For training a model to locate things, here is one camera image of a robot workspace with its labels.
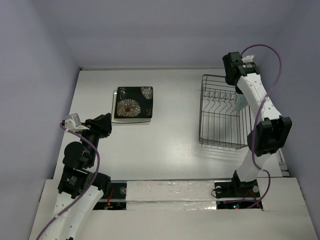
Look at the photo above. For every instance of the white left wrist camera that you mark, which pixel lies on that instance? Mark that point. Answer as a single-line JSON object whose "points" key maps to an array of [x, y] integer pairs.
{"points": [[72, 122]]}

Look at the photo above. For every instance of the light green divided plate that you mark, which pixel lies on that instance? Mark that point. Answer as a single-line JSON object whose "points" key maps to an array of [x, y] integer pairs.
{"points": [[240, 102]]}

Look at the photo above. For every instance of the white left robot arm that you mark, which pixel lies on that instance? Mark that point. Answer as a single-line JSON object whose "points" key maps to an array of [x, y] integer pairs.
{"points": [[81, 185]]}

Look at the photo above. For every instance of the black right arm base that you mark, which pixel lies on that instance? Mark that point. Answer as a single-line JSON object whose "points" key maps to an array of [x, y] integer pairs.
{"points": [[226, 190]]}

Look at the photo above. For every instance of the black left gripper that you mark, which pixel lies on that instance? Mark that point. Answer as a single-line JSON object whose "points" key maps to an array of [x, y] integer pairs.
{"points": [[101, 124]]}

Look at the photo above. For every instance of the white foam block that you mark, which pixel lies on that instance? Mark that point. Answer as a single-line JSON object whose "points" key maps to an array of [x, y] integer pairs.
{"points": [[169, 191]]}

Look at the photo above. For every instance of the dark plate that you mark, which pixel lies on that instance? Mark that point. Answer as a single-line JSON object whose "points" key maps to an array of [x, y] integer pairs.
{"points": [[134, 102]]}

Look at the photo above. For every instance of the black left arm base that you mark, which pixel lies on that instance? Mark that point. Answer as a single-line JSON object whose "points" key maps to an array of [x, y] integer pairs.
{"points": [[118, 190]]}

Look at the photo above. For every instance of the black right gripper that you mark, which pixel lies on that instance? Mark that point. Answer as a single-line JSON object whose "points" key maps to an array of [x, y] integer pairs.
{"points": [[230, 72]]}

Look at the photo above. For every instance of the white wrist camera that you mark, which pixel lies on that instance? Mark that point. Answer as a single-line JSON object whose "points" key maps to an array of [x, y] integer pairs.
{"points": [[72, 122], [248, 59]]}

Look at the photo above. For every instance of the wire dish rack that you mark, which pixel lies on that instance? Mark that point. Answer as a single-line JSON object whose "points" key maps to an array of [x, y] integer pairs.
{"points": [[221, 122]]}

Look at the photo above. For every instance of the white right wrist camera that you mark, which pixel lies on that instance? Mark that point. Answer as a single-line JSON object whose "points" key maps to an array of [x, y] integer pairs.
{"points": [[248, 59]]}

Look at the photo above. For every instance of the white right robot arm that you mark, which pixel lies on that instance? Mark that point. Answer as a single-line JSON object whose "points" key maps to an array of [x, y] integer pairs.
{"points": [[270, 129]]}

